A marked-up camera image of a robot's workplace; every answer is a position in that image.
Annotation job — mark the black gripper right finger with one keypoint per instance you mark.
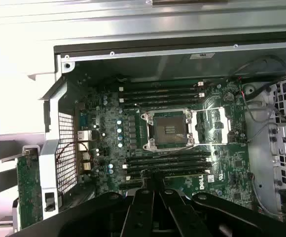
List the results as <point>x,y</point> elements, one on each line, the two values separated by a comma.
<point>180,217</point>

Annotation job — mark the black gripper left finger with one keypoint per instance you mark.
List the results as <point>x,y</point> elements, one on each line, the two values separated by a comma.
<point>140,214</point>

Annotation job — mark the black expansion slot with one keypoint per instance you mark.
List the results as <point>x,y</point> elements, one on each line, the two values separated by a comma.
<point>130,185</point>

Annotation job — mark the black RAM slot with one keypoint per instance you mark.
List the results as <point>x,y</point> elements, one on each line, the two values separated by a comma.
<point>157,90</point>
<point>157,95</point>
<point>157,101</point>
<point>167,161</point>
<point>167,155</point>
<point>157,84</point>
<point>167,167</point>
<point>182,172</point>

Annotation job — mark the green motherboard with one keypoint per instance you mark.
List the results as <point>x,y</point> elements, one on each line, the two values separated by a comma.
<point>231,168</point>

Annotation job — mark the CPU socket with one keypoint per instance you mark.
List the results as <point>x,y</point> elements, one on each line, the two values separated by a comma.
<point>168,130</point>

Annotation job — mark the metal socket cover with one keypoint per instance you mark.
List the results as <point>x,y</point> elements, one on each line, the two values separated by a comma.
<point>225,118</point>

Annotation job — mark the metal drive cage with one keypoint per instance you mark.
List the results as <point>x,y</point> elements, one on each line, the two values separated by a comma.
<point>281,138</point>

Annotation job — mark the coin cell battery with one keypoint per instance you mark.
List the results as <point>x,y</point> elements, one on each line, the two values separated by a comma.
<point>228,96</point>

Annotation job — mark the black open PC case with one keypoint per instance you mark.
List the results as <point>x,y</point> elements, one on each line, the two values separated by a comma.
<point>157,64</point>

